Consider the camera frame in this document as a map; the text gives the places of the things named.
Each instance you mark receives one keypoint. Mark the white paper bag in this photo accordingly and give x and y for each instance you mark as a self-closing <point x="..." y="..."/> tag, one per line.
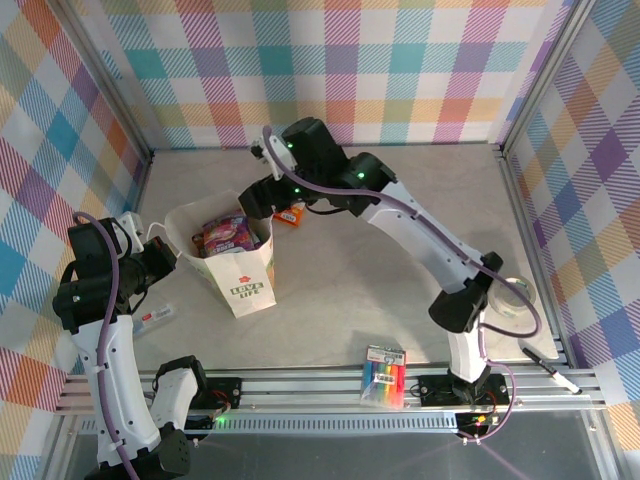
<point x="245" y="290"/>

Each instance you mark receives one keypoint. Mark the clear tape roll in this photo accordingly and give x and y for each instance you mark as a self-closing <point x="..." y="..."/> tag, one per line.
<point x="517" y="300"/>

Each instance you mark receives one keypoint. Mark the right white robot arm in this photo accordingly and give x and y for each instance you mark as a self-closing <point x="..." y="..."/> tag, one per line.
<point x="415" y="240"/>

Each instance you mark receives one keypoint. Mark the orange snack packet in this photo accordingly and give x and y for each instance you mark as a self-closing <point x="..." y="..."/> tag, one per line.
<point x="290" y="216"/>

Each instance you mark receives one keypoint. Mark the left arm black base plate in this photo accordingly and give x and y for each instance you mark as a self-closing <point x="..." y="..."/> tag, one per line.
<point x="225" y="392"/>

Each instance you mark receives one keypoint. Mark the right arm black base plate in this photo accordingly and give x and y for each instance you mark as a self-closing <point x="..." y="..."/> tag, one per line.
<point x="435" y="390"/>

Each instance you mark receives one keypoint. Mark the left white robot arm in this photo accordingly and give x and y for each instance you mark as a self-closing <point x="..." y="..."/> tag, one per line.
<point x="122" y="370"/>

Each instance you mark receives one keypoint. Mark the aluminium frame post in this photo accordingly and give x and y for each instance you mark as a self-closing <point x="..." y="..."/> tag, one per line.
<point x="545" y="75"/>
<point x="113" y="80"/>

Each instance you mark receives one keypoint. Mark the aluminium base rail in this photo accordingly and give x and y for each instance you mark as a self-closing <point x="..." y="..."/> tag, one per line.
<point x="310" y="385"/>

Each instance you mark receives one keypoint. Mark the aluminium side rail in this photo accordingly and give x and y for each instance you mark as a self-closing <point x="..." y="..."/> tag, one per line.
<point x="530" y="240"/>

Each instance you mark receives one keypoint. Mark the black marker pen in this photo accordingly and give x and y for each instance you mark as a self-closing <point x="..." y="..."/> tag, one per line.
<point x="545" y="366"/>

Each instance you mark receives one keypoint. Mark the clear toothbrush pack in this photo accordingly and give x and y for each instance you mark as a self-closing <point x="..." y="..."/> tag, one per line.
<point x="160" y="314"/>

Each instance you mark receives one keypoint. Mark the purple Fox's berries candy packet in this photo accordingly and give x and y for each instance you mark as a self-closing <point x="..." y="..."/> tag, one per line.
<point x="227" y="232"/>

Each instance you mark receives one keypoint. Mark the red cookie bag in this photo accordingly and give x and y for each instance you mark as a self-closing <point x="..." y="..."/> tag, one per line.
<point x="198" y="246"/>

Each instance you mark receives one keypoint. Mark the colourful highlighter pack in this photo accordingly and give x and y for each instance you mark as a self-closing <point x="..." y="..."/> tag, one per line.
<point x="384" y="377"/>

